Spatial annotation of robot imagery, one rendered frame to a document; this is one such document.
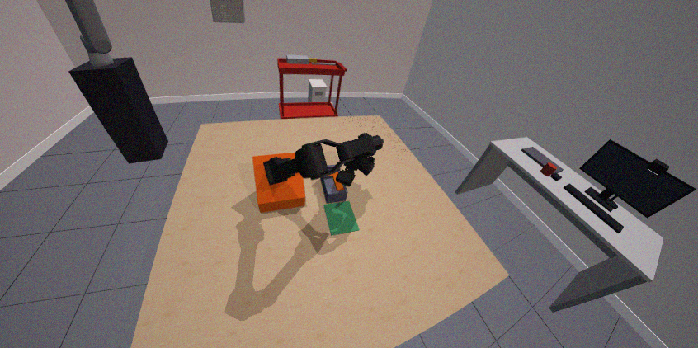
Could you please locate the orange l-shaped part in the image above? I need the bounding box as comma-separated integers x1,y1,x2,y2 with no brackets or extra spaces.
329,172,344,191

